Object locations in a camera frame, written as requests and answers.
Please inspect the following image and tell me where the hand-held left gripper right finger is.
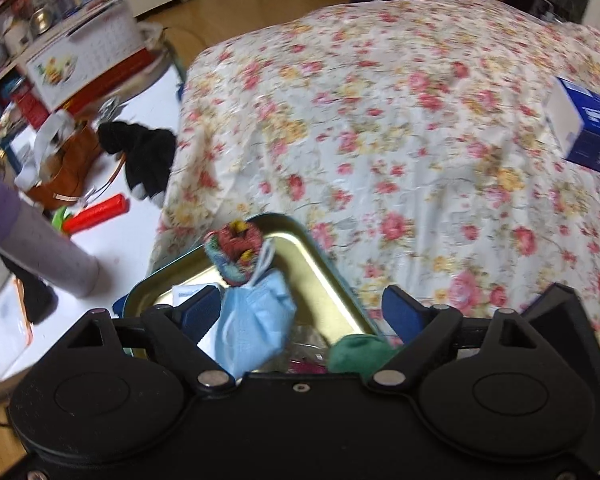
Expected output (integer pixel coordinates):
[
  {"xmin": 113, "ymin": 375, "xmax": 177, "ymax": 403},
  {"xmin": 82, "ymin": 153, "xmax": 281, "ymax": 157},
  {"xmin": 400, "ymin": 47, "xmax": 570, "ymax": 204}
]
[{"xmin": 367, "ymin": 285, "xmax": 551, "ymax": 395}]

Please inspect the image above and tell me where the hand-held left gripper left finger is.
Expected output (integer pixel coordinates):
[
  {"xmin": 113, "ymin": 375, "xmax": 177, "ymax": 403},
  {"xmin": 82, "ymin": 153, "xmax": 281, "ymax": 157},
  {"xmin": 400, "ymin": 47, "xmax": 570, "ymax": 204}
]
[{"xmin": 52, "ymin": 284, "xmax": 237, "ymax": 392}]

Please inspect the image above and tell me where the white tissue pack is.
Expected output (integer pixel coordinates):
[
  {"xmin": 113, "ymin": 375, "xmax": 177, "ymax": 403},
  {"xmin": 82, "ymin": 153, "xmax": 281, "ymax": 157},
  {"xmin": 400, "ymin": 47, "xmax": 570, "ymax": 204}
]
[{"xmin": 172, "ymin": 284, "xmax": 216, "ymax": 311}]

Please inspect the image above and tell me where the blue face mask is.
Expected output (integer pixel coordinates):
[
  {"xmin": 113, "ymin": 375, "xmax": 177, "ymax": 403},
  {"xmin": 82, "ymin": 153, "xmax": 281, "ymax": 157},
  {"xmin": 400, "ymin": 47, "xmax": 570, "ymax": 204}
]
[{"xmin": 215, "ymin": 240, "xmax": 297, "ymax": 380}]

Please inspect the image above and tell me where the green and white plush toy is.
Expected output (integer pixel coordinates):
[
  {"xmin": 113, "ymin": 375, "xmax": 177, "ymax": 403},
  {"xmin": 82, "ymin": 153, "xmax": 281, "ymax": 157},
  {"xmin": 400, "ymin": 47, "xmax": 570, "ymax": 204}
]
[{"xmin": 327, "ymin": 335, "xmax": 403, "ymax": 376}]

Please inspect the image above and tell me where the striped teal sock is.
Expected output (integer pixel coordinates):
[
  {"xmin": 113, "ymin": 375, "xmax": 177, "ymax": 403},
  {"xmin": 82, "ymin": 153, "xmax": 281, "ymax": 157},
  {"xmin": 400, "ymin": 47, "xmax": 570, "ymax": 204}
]
[{"xmin": 203, "ymin": 220, "xmax": 266, "ymax": 288}]

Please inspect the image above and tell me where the gold metal tin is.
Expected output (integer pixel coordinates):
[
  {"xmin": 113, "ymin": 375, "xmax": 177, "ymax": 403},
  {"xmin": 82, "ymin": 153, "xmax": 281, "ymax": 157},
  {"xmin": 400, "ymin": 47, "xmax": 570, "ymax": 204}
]
[{"xmin": 115, "ymin": 213, "xmax": 388, "ymax": 376}]

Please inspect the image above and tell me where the red cylinder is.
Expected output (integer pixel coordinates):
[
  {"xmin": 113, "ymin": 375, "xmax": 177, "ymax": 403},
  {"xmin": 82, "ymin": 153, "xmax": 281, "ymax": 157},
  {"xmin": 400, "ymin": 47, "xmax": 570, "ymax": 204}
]
[{"xmin": 62, "ymin": 195, "xmax": 131, "ymax": 233}]

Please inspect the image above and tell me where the black glove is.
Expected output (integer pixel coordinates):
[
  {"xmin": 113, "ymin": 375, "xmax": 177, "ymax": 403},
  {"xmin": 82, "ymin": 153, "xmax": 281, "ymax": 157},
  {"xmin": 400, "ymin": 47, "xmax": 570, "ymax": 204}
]
[{"xmin": 97, "ymin": 121, "xmax": 177, "ymax": 206}]

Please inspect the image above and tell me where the grey bottle with purple lid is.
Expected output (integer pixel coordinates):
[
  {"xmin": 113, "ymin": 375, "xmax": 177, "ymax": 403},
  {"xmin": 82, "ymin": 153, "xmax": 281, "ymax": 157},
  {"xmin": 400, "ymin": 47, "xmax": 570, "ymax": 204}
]
[{"xmin": 0, "ymin": 177, "xmax": 101, "ymax": 298}]

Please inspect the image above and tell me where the floral bedspread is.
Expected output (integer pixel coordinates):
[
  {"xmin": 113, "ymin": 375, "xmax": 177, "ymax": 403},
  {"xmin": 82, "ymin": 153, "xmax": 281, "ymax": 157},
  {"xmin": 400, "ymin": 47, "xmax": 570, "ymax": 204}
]
[{"xmin": 150, "ymin": 0, "xmax": 600, "ymax": 361}]

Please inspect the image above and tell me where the orange bag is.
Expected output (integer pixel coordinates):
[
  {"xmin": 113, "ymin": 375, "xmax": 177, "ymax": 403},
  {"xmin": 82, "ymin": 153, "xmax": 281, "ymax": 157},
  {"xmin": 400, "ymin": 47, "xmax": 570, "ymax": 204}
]
[{"xmin": 15, "ymin": 110, "xmax": 103, "ymax": 211}]

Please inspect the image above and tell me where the blue tissue box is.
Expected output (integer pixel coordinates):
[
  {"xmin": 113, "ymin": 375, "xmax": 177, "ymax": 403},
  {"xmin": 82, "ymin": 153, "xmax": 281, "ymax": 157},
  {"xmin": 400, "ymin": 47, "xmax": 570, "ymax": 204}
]
[{"xmin": 540, "ymin": 76, "xmax": 600, "ymax": 179}]

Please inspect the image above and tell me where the white printed cardboard box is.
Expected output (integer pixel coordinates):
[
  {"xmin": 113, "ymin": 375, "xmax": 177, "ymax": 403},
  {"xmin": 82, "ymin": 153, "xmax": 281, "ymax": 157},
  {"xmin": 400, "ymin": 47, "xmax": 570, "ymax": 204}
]
[{"xmin": 25, "ymin": 10, "xmax": 151, "ymax": 111}]

